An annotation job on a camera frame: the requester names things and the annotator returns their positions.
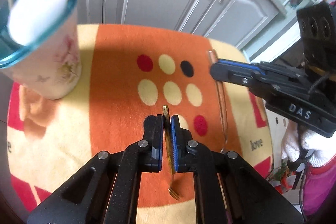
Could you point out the gold fork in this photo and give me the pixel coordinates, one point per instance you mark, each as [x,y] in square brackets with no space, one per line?
[169,151]

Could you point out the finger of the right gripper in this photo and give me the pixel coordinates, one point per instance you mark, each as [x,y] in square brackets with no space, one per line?
[232,74]
[240,65]

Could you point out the teal rim utensil cup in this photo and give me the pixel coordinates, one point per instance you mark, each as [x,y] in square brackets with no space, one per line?
[50,65]

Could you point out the orange patterned cloth mat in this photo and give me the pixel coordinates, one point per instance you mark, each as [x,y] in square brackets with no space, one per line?
[128,74]

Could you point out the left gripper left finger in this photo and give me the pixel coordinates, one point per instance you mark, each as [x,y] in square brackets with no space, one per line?
[153,133]

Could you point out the white ceramic spoon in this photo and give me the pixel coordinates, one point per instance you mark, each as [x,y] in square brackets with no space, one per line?
[29,19]

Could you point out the pink sleeve forearm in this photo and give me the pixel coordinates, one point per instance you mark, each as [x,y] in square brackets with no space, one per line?
[318,184]

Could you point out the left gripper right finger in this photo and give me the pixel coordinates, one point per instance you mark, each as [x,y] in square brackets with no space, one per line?
[183,154]

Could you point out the rose gold utensil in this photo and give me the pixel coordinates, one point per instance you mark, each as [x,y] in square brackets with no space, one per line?
[213,58]

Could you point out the right gloved hand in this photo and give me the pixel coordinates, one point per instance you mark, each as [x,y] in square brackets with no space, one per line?
[293,142]

